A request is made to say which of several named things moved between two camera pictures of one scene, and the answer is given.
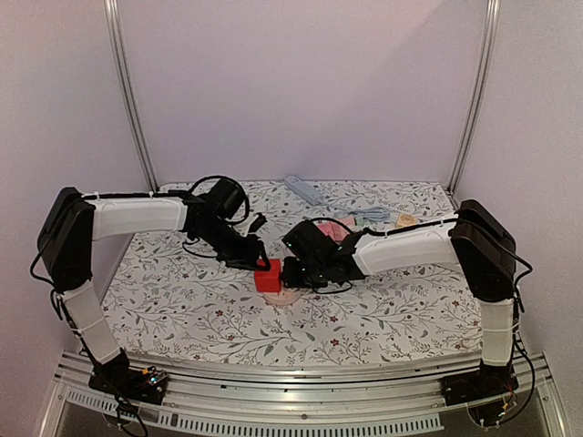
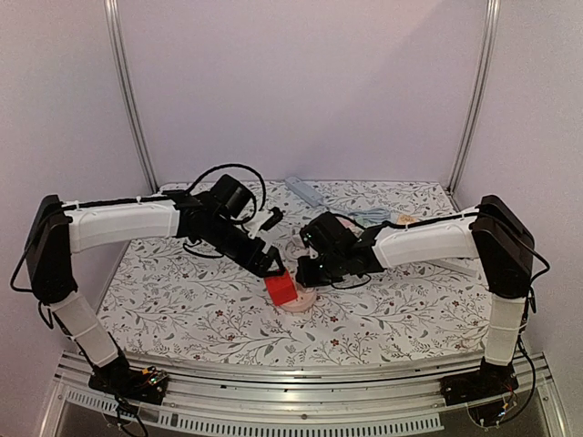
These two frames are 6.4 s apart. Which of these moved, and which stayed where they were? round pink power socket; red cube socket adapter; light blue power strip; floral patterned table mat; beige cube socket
Moved: round pink power socket; red cube socket adapter
Stayed: beige cube socket; light blue power strip; floral patterned table mat
